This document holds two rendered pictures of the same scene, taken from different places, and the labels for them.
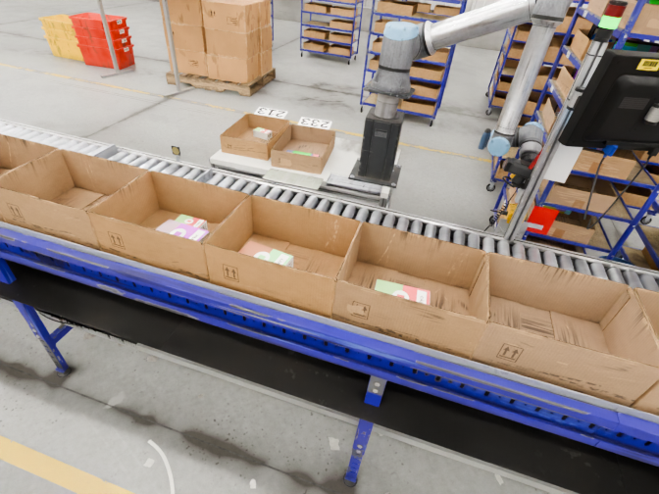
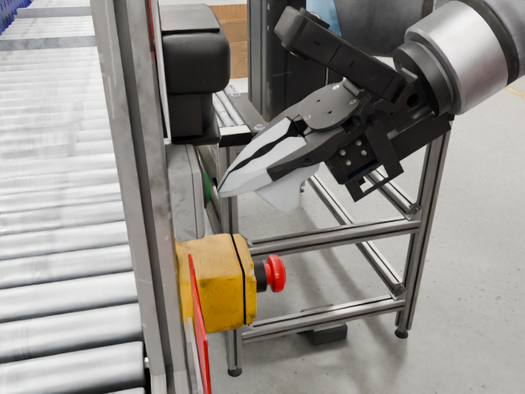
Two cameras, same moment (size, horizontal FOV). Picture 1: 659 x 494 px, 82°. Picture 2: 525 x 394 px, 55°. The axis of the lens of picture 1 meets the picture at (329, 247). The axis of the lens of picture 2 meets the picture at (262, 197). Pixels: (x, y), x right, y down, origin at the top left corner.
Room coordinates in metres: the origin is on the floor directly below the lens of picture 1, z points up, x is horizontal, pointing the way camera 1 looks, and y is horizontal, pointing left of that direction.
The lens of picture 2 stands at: (1.35, -1.19, 1.17)
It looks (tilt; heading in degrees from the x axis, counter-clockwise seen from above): 30 degrees down; 63
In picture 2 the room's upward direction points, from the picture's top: straight up
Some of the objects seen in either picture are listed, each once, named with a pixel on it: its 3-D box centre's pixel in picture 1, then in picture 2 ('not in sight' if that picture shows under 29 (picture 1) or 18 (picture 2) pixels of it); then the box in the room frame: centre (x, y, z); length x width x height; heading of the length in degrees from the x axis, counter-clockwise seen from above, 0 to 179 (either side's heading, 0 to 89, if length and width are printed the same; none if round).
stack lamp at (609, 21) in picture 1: (612, 16); not in sight; (1.43, -0.80, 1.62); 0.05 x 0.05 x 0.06
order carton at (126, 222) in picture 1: (177, 223); not in sight; (1.01, 0.51, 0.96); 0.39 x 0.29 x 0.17; 76
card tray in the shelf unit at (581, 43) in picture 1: (607, 47); not in sight; (2.43, -1.43, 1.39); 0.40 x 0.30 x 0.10; 164
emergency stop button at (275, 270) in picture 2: not in sight; (263, 274); (1.53, -0.83, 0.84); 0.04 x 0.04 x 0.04; 76
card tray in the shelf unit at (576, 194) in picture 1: (573, 181); not in sight; (1.97, -1.32, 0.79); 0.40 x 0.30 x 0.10; 167
